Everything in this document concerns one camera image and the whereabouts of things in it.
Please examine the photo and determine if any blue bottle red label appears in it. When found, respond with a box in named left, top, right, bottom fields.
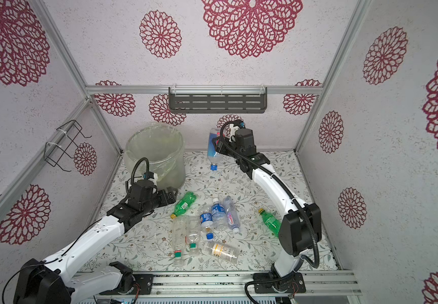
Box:
left=207, top=128, right=222, bottom=171

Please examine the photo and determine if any clear bottle green red cap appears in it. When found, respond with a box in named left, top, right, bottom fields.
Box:
left=172, top=216, right=187, bottom=267

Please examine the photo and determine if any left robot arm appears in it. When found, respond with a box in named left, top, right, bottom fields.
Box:
left=13, top=180, right=178, bottom=303

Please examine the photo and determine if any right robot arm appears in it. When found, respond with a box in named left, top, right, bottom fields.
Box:
left=211, top=120, right=322, bottom=277

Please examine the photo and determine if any clear plastic bin liner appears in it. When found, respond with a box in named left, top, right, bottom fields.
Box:
left=123, top=122, right=186, bottom=186

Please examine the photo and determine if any green bottle yellow cap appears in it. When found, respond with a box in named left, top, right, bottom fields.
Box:
left=170, top=191, right=197, bottom=219

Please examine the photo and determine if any Pocari bottle blue cap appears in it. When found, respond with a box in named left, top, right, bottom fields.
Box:
left=200, top=205, right=214, bottom=241

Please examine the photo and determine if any Pocari bottle white cap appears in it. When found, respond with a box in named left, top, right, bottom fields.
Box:
left=211, top=198, right=228, bottom=231

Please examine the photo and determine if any clear bottle pink label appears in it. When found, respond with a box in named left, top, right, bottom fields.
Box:
left=223, top=196, right=241, bottom=234

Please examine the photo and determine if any clear bottle yellow label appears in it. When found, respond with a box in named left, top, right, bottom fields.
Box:
left=202, top=241, right=240, bottom=264

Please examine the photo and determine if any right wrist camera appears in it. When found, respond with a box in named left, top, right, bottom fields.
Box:
left=233, top=120, right=246, bottom=129

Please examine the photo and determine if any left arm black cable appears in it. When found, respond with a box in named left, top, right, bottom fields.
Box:
left=125, top=157, right=151, bottom=198

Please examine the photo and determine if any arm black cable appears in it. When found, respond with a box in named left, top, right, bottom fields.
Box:
left=125, top=157, right=151, bottom=198
left=218, top=120, right=321, bottom=270

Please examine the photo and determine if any grey slotted wall shelf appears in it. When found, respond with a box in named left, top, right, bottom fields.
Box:
left=168, top=87, right=268, bottom=114

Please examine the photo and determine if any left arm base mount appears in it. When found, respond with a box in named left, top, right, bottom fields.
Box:
left=99, top=274, right=154, bottom=296

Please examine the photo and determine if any black wire wall rack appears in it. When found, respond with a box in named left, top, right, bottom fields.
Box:
left=43, top=120, right=91, bottom=172

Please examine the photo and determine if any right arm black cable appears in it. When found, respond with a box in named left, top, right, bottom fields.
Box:
left=218, top=120, right=321, bottom=270

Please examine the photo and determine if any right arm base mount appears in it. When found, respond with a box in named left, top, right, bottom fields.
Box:
left=253, top=272, right=306, bottom=294

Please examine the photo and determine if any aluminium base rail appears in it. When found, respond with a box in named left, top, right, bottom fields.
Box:
left=42, top=269, right=363, bottom=299

